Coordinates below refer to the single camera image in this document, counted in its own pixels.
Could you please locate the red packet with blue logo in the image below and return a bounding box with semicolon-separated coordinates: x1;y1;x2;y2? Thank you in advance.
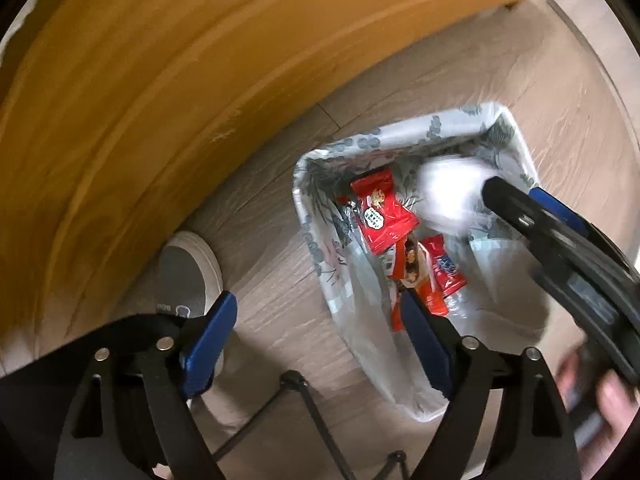
421;233;469;299

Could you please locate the waste bin with floral liner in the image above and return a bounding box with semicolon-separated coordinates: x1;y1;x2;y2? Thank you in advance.
292;102;551;423

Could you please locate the white paper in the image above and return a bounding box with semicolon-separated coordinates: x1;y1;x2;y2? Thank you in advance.
416;156;497;237

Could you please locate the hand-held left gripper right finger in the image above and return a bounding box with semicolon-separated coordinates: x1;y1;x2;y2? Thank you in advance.
399;287;583;480

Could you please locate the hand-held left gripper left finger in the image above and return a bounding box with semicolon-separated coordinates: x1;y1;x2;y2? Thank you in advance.
52;290;238;480

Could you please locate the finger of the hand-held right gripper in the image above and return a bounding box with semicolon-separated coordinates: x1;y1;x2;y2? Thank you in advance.
528;187;640;281
482;176;640;386

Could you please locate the red nut snack wrapper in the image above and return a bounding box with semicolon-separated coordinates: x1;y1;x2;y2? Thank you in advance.
391;236;451;332

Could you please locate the person's right hand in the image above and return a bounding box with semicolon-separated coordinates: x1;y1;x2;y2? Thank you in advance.
556;357;640;466

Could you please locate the large red snack packet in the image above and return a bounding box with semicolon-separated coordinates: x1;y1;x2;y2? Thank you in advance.
349;166;419;256

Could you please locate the grey white shoe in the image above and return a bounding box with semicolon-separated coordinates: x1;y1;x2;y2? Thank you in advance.
156;231;226;397

